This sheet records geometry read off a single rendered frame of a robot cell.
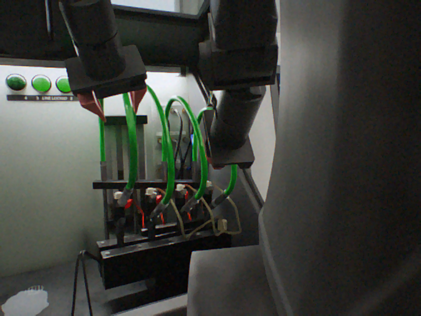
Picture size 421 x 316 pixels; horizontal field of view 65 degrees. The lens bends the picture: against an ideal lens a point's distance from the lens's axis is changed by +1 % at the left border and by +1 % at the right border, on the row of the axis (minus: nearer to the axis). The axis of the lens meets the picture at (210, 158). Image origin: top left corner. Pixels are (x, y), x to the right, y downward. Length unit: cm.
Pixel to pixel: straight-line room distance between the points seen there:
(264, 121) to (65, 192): 64
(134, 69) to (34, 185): 69
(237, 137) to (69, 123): 69
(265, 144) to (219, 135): 55
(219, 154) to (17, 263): 83
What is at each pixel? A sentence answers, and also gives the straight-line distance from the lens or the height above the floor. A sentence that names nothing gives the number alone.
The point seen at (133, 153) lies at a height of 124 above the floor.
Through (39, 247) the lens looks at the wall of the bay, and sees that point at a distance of 116.
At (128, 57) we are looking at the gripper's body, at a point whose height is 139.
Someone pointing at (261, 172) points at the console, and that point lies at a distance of 100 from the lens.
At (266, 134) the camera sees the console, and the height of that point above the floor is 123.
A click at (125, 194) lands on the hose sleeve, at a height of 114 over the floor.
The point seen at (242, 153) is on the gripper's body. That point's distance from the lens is 49.
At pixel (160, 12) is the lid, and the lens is 101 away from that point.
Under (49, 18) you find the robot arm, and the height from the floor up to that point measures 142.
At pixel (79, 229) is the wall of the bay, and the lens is 115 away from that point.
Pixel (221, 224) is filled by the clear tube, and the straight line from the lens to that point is 90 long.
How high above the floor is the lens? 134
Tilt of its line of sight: 10 degrees down
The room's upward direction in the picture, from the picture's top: straight up
